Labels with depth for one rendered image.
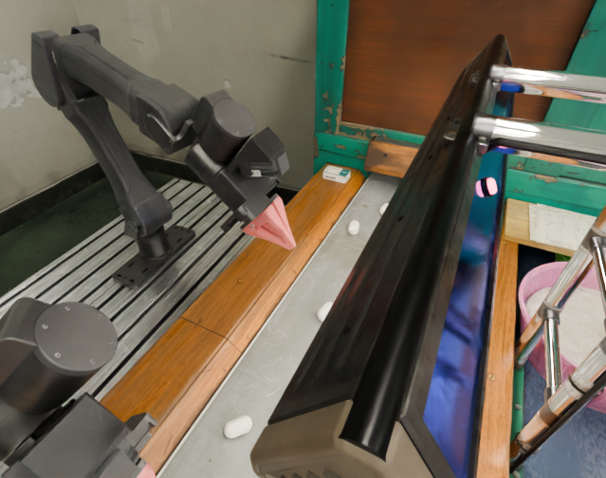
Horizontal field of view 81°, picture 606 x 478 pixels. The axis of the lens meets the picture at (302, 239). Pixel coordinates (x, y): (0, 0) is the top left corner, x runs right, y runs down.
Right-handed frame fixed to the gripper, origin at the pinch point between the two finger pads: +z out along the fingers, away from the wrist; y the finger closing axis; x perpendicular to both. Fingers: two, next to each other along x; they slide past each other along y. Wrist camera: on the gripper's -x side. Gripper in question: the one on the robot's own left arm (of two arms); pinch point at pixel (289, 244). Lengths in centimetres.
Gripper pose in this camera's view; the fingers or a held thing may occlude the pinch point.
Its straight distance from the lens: 54.9
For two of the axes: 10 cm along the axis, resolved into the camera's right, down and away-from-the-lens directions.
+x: -5.9, 4.0, 7.0
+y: 4.4, -5.7, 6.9
